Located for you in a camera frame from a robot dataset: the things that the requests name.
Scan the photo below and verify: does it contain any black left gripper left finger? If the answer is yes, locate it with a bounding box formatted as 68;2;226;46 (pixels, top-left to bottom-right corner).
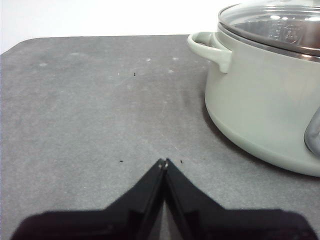
11;158;166;240

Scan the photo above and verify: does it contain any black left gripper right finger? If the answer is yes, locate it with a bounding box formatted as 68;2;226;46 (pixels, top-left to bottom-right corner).
165;157;315;240

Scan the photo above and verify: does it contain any pale green electric pot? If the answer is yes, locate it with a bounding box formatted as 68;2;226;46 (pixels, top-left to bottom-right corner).
187;31;320;177

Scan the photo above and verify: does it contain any glass lid with green knob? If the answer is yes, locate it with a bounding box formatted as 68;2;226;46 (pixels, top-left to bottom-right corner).
217;1;320;62

